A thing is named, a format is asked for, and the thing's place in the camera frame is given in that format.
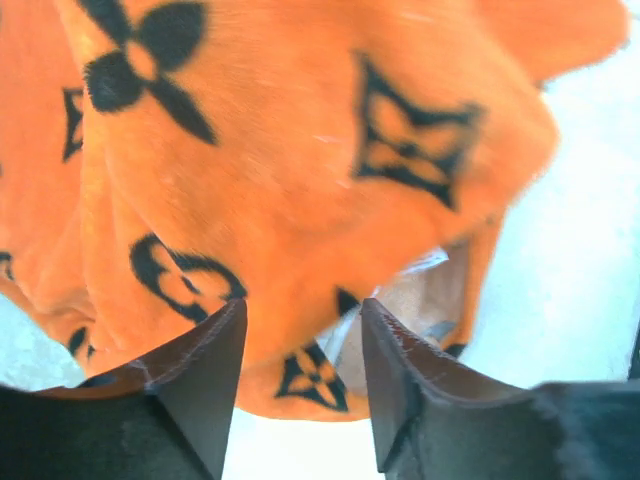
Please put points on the orange patterned pillowcase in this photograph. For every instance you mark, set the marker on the orange patterned pillowcase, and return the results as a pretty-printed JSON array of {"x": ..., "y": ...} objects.
[{"x": 162, "y": 158}]

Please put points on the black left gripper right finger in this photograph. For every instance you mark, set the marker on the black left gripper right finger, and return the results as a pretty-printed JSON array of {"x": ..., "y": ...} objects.
[{"x": 432, "y": 417}]

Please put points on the white pillow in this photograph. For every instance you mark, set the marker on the white pillow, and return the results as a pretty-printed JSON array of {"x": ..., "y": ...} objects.
[{"x": 415, "y": 305}]

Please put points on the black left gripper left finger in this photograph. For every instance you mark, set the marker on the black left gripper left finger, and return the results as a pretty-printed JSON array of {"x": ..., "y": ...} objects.
[{"x": 164, "y": 415}]

